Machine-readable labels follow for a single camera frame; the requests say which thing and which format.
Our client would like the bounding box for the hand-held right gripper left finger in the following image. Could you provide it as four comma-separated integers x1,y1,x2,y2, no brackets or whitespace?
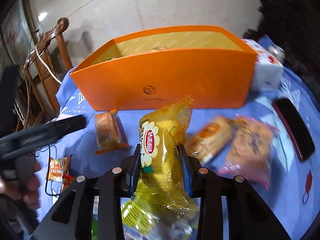
31,144,142,240

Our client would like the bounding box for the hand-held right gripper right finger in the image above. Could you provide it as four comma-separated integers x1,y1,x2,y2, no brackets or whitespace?
177,144,292,240

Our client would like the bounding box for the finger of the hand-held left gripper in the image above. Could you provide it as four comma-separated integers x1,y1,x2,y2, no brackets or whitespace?
6,115,87,158

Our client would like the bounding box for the yellow cake packet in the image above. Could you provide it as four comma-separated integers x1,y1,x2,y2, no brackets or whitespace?
121,95,200,233

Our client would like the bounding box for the orange cardboard box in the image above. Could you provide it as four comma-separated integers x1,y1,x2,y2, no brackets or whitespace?
69,25,258,112

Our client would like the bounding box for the person's left hand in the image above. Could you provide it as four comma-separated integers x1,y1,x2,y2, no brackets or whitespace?
0,162,42,209

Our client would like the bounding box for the orange white snack packet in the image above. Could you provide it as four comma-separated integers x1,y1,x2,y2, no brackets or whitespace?
46,156,76,191

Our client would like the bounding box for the tan bun packet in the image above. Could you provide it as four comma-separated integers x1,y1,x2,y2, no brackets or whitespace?
185,116,235,164

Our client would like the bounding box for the orange-edged cake packet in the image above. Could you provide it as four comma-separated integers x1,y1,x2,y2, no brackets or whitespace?
94,109,129,155

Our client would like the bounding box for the carved wooden chair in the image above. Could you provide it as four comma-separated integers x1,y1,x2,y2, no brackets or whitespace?
22,17,73,121

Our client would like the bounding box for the framed red painting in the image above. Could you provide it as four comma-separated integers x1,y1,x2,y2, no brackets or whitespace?
0,0,33,66

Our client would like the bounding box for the pink round cookies packet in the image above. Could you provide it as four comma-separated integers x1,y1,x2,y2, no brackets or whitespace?
217,114,280,189

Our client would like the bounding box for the blue patterned sheet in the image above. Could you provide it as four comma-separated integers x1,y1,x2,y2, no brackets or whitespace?
32,35,320,240

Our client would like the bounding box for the black smartphone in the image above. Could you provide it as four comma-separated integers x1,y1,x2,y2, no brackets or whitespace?
272,98,316,162

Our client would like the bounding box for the red key fob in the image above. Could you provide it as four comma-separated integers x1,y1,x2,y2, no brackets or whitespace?
301,160,316,205

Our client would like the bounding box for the white tissue box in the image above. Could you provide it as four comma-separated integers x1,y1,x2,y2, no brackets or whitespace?
242,39,285,92

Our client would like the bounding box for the silver drink can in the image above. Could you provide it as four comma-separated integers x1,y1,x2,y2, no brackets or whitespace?
269,44,286,63

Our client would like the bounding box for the dark carved wooden furniture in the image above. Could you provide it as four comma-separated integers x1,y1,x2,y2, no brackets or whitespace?
257,0,320,81

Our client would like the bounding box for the white power cable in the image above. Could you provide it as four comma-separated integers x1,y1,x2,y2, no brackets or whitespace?
35,44,63,84

